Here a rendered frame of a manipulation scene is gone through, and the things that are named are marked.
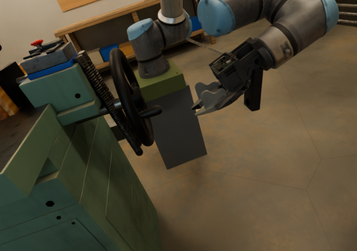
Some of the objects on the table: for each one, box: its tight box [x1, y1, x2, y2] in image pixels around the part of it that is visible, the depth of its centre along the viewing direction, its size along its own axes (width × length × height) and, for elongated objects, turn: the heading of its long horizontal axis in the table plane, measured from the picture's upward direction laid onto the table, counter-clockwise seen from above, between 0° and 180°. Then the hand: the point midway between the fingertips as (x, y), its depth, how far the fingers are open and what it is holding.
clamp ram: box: [0, 61, 29, 107], centre depth 54 cm, size 9×8×9 cm
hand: (199, 110), depth 55 cm, fingers open, 3 cm apart
